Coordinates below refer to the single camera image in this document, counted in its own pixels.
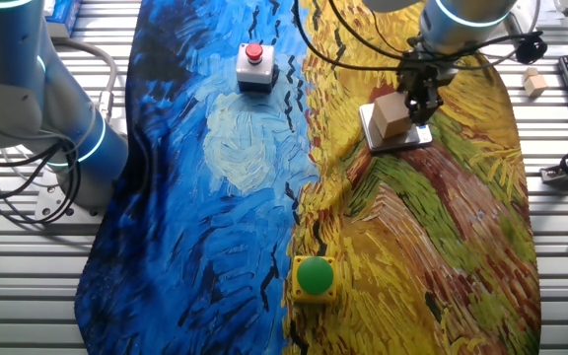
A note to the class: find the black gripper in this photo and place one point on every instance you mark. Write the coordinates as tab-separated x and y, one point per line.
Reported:
429	79

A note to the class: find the wooden cube block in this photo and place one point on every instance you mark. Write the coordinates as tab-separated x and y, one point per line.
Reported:
390	116

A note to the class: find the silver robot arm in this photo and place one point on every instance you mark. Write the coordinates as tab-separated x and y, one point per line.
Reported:
18	74

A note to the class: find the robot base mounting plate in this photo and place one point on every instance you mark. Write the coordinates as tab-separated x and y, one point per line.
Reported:
49	207

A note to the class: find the silver digital pocket scale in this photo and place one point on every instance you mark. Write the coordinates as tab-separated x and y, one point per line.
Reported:
377	143

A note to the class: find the small wooden block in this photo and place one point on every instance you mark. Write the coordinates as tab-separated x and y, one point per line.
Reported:
536	86
530	73

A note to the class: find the grey box red push button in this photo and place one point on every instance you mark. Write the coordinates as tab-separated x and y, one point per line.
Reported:
254	69

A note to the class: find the yellow box green push button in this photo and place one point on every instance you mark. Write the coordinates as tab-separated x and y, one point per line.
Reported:
315	275

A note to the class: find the painted blue yellow cloth mat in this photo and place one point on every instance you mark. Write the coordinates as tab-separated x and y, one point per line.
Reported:
190	197

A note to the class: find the blue tissue box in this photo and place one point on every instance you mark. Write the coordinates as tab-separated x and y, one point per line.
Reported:
62	15

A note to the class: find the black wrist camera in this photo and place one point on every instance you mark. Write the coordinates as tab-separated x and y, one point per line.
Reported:
532	48

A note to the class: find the metal wrist camera bracket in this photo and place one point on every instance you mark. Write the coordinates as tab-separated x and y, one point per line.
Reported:
518	24

